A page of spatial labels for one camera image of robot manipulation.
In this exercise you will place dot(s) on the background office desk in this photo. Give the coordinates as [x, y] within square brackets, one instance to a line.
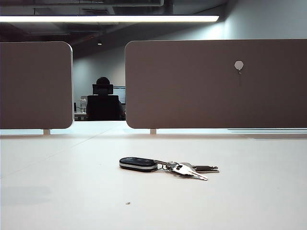
[80, 117]

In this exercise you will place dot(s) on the clear water bottle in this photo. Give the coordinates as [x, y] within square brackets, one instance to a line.
[83, 104]

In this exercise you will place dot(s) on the computer monitor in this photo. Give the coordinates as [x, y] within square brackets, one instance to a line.
[121, 94]

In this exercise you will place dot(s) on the long white ceiling light strip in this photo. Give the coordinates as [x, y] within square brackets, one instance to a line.
[108, 19]

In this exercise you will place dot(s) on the wide grey desk partition panel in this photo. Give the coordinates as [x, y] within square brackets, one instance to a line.
[192, 83]

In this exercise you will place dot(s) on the plain steel key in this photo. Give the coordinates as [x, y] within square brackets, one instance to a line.
[206, 168]

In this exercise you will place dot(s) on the silver key textured head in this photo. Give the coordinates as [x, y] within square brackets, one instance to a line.
[185, 169]

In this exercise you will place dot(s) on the white adhesive wall hook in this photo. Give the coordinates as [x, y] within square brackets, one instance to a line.
[239, 65]

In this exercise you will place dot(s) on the white partition foot bracket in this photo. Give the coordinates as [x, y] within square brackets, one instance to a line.
[46, 131]
[153, 131]

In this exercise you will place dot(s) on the seated person dark hair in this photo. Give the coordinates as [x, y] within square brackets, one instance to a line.
[103, 80]

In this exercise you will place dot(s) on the narrow grey desk partition panel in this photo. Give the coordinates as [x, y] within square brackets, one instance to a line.
[36, 83]

